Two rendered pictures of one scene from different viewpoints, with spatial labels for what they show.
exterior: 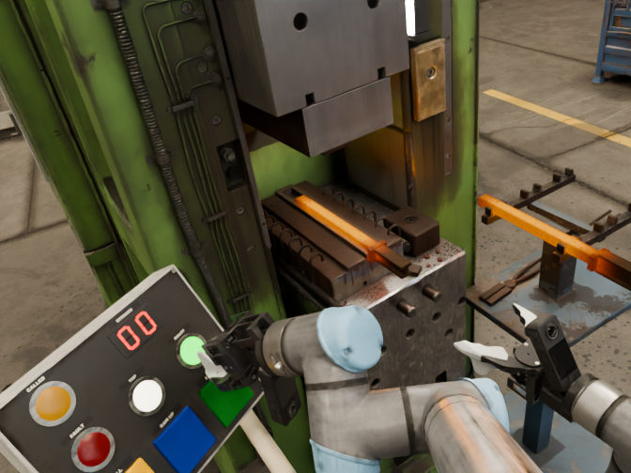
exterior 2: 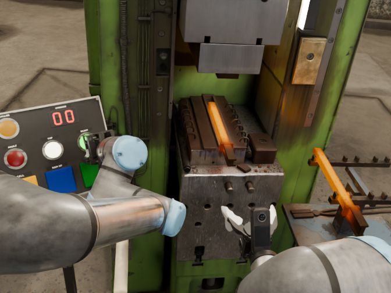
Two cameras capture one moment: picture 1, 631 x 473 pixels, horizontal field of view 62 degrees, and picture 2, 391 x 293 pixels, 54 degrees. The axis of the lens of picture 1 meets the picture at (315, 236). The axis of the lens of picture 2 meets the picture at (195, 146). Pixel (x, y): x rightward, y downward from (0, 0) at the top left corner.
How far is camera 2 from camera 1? 0.40 m
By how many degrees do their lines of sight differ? 14
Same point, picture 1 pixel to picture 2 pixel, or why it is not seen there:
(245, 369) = (94, 154)
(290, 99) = (195, 35)
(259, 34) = not seen: outside the picture
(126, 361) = (50, 128)
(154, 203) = (112, 64)
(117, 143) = (103, 24)
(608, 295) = not seen: hidden behind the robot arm
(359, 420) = (110, 189)
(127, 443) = (32, 165)
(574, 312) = not seen: hidden behind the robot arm
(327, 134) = (212, 63)
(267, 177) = (203, 85)
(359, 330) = (131, 149)
